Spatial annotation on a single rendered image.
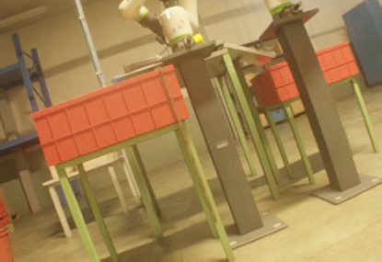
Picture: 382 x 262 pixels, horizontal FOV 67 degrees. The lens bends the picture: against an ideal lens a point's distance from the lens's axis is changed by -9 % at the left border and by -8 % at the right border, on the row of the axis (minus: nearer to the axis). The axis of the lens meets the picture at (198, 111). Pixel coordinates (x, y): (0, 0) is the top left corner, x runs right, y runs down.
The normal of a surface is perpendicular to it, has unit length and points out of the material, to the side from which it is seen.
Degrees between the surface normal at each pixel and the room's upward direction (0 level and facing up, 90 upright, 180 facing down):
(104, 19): 90
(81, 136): 90
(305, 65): 90
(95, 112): 90
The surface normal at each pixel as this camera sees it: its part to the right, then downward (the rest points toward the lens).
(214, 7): 0.14, -0.10
